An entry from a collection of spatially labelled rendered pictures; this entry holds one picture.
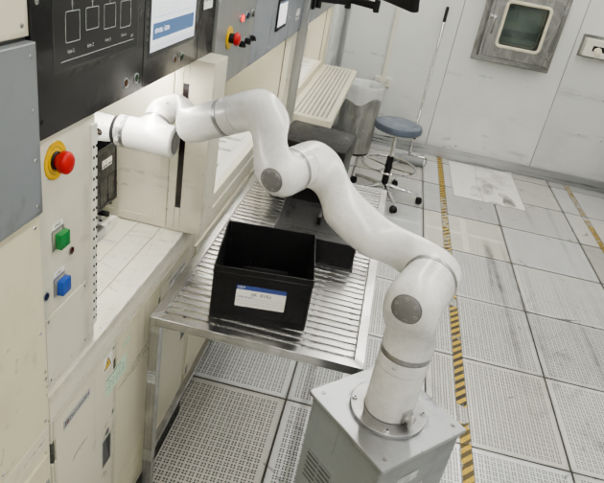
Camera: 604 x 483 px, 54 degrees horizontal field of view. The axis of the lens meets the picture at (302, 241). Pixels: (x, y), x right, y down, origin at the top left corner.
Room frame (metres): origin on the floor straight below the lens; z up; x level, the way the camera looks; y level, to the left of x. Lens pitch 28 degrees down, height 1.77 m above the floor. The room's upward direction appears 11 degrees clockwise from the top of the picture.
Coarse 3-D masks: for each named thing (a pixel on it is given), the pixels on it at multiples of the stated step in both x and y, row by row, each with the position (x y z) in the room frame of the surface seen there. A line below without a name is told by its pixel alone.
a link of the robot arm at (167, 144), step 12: (132, 120) 1.45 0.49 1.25; (144, 120) 1.46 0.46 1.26; (156, 120) 1.47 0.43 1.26; (132, 132) 1.43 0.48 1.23; (144, 132) 1.43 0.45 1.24; (156, 132) 1.43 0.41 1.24; (168, 132) 1.43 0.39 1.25; (132, 144) 1.43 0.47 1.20; (144, 144) 1.42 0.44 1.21; (156, 144) 1.42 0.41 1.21; (168, 144) 1.42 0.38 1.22; (168, 156) 1.43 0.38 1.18
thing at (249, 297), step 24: (240, 240) 1.62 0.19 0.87; (264, 240) 1.63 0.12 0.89; (288, 240) 1.63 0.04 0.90; (312, 240) 1.64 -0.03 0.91; (216, 264) 1.35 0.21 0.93; (240, 264) 1.63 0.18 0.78; (264, 264) 1.63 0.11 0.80; (288, 264) 1.63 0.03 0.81; (312, 264) 1.52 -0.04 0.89; (216, 288) 1.35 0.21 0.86; (240, 288) 1.36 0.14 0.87; (264, 288) 1.36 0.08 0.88; (288, 288) 1.36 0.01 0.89; (312, 288) 1.37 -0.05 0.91; (216, 312) 1.35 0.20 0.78; (240, 312) 1.36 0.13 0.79; (264, 312) 1.36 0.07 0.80; (288, 312) 1.36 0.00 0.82
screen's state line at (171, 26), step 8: (184, 16) 1.48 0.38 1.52; (192, 16) 1.53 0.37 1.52; (160, 24) 1.33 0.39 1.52; (168, 24) 1.38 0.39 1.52; (176, 24) 1.43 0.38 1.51; (184, 24) 1.48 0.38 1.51; (192, 24) 1.54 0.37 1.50; (152, 32) 1.29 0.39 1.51; (160, 32) 1.33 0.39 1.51; (168, 32) 1.38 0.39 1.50
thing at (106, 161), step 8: (104, 144) 1.58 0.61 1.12; (112, 144) 1.56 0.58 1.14; (104, 152) 1.50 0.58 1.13; (112, 152) 1.56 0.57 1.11; (104, 160) 1.50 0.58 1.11; (112, 160) 1.56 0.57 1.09; (104, 168) 1.50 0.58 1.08; (112, 168) 1.56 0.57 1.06; (104, 176) 1.50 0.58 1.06; (112, 176) 1.55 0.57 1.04; (104, 184) 1.50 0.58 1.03; (112, 184) 1.55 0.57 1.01; (104, 192) 1.50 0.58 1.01; (112, 192) 1.55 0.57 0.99; (104, 200) 1.50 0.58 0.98; (104, 216) 1.52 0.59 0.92
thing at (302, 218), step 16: (288, 208) 1.94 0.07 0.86; (304, 208) 1.97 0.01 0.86; (320, 208) 1.93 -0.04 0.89; (288, 224) 1.81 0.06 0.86; (304, 224) 1.84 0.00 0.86; (320, 224) 1.86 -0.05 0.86; (320, 240) 1.75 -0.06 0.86; (336, 240) 1.77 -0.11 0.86; (320, 256) 1.75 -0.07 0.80; (336, 256) 1.75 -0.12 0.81; (352, 256) 1.75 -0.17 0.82
